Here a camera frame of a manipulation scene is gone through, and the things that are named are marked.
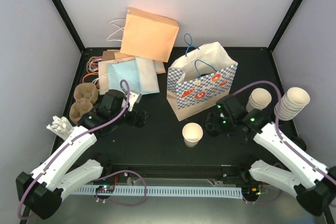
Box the blue checkered paper bag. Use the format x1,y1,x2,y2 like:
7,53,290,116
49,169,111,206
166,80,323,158
166,42,238,121

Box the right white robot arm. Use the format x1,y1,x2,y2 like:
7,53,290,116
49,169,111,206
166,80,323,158
214,87,335,216

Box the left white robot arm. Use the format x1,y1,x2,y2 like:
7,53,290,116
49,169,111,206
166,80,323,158
15,79,149,220

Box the short stack paper cups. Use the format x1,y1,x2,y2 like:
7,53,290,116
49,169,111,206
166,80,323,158
246,88,272,112

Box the white paper bag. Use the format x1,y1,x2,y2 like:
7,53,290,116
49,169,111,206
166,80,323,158
135,57,160,94

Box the light blue paper bag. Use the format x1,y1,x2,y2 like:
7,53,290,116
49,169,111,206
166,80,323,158
108,60,143,94

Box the brown pulp cup carrier stack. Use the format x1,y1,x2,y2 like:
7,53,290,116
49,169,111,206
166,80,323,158
69,83,99,124

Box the tall stack paper cups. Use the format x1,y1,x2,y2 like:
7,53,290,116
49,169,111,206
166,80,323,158
274,87,310,121

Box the beige kraft paper bag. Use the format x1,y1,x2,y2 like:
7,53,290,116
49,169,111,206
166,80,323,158
98,56,135,95

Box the black cup lids stack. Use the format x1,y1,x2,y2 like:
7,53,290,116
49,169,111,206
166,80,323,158
292,136,307,151

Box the brown flat paper bag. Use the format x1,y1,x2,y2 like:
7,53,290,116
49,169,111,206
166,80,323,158
102,50,123,61

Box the orange paper bag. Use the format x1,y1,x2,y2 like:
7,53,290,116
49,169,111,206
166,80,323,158
120,7,179,62

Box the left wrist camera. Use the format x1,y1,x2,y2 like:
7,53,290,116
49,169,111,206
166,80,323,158
128,90,142,112

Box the blue bag handle cord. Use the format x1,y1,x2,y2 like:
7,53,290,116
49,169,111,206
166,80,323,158
194,59,218,79

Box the orange bag handle cord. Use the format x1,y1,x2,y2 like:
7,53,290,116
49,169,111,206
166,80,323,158
82,72,99,82

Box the light blue cable duct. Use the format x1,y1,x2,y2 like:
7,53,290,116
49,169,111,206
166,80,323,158
72,185,243,199

